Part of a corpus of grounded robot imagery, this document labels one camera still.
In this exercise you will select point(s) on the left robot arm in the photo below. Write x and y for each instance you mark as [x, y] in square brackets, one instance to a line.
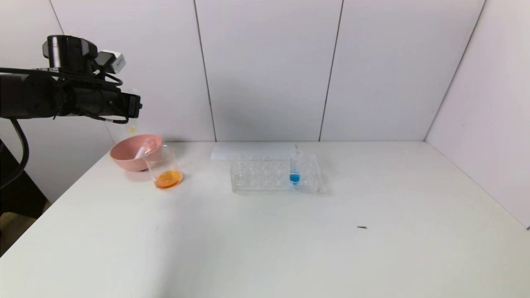
[37, 91]

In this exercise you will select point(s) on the clear glass beaker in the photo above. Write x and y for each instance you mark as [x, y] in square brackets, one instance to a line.
[165, 176]

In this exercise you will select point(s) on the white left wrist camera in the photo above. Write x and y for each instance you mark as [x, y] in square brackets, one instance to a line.
[112, 61]

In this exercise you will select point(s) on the white paper sheet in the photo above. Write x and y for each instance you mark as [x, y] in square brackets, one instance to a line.
[223, 152]

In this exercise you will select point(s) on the test tube with blue pigment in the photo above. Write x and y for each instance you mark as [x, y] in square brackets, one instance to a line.
[294, 178]

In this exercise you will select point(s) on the test tube with yellow pigment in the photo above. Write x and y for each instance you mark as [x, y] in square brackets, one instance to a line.
[132, 129]

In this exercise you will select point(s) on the pink bowl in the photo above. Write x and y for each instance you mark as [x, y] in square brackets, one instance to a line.
[128, 159]

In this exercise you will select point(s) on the dark chair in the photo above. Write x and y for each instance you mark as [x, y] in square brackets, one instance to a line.
[16, 190]

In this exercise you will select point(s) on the test tube with red pigment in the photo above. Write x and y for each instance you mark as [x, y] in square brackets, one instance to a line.
[143, 151]

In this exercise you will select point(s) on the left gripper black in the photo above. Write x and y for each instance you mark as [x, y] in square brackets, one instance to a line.
[134, 106]

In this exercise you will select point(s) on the clear plastic test tube rack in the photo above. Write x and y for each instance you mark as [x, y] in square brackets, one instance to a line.
[265, 184]

